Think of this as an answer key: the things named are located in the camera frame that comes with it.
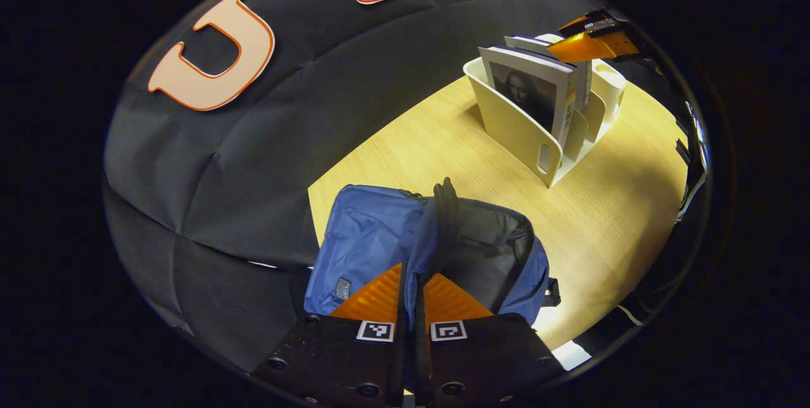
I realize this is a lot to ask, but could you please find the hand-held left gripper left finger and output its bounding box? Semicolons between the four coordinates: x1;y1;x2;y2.
250;263;409;405

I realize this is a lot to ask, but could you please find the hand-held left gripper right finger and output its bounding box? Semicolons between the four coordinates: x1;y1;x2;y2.
414;272;564;405

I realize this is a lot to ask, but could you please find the blue cover book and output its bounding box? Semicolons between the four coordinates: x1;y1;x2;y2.
504;35;593;111

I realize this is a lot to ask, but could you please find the portrait cover book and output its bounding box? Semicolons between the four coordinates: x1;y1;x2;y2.
479;46;578;147

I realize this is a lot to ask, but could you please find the white bookshelf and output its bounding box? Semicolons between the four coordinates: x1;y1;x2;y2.
463;33;627;189

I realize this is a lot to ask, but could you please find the blue schoolbag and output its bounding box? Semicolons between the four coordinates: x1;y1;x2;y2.
304;177;563;333

